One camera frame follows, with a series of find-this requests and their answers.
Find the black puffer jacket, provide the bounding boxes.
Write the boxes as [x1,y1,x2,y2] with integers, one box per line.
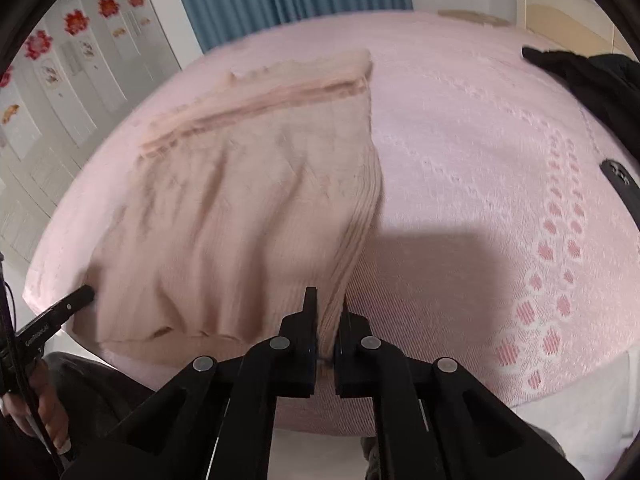
[521,45,640,146]

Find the person's left hand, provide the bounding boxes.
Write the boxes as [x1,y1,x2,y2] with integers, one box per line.
[0,359,72,457]

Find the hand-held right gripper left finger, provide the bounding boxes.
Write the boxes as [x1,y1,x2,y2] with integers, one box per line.
[62,286,321,480]

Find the cream wooden headboard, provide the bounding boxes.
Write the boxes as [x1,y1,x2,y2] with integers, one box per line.
[515,0,626,56]

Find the white panelled wardrobe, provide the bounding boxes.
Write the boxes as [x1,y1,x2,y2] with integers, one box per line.
[0,0,183,266]

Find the beige knit sweater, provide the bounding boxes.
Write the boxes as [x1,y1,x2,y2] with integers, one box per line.
[70,49,386,361]

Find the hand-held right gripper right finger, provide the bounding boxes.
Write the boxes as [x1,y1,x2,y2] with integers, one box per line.
[334,294,586,480]

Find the red paper wardrobe decorations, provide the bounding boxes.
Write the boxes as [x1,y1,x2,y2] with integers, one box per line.
[0,0,151,88]

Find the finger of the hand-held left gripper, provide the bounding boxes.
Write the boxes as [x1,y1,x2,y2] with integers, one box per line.
[49,285,97,326]

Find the black smartphone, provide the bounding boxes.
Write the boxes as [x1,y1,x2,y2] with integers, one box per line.
[600,158,640,211]

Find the pink patterned bed sheet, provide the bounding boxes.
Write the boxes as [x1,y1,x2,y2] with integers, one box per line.
[22,7,640,436]

